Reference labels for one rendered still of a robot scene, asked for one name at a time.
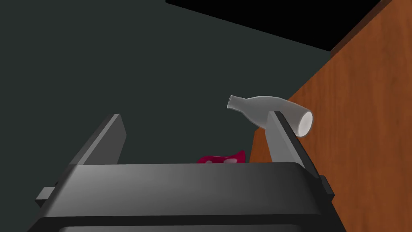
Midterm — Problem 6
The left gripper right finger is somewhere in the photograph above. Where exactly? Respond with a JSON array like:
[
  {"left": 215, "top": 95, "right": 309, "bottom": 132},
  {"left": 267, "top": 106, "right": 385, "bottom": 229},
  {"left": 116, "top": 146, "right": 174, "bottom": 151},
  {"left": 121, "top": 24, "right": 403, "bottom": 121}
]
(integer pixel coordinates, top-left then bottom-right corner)
[{"left": 266, "top": 111, "right": 319, "bottom": 179}]

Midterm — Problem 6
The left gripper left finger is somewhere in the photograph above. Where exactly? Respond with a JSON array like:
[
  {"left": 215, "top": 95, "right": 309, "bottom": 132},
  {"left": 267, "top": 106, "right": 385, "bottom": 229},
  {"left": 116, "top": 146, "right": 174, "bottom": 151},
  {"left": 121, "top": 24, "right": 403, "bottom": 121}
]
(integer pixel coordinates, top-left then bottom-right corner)
[{"left": 68, "top": 113, "right": 127, "bottom": 166}]

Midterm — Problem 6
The white bottle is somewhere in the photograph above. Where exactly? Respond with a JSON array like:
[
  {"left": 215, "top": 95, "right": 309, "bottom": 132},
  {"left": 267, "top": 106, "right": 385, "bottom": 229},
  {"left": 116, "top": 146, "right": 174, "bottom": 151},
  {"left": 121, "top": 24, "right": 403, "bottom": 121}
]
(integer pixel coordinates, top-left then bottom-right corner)
[{"left": 227, "top": 94, "right": 314, "bottom": 138}]

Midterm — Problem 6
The red white-spotted object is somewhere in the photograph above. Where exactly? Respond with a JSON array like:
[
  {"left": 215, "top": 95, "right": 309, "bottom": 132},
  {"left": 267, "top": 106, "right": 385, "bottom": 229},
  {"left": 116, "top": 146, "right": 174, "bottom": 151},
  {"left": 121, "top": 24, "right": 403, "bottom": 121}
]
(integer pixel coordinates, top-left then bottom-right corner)
[{"left": 196, "top": 150, "right": 247, "bottom": 164}]

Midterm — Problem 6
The brown wooden table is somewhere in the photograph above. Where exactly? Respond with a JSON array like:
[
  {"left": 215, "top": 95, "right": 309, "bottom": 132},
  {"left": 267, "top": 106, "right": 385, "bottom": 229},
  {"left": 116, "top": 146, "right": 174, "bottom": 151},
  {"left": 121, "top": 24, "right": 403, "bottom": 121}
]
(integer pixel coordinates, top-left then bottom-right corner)
[{"left": 249, "top": 0, "right": 412, "bottom": 232}]

